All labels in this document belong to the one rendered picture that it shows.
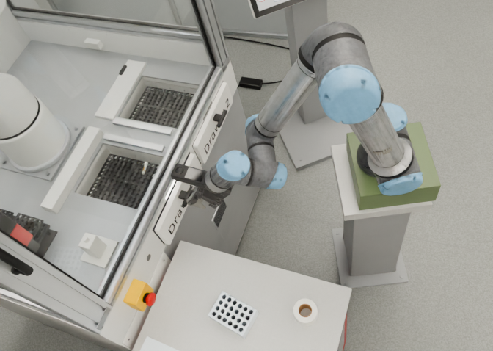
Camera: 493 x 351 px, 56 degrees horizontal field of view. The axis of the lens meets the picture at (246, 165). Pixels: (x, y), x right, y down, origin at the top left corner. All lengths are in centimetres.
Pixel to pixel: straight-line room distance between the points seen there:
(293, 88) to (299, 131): 150
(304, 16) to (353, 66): 119
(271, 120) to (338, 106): 31
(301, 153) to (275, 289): 121
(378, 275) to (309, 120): 92
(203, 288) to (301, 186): 112
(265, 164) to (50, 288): 59
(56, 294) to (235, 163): 51
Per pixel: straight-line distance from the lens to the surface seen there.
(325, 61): 98
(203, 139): 160
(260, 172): 122
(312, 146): 257
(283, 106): 118
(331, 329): 144
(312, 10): 212
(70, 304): 123
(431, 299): 229
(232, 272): 152
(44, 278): 112
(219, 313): 145
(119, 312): 145
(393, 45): 310
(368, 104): 97
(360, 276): 227
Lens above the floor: 217
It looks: 57 degrees down
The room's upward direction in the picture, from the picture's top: 18 degrees counter-clockwise
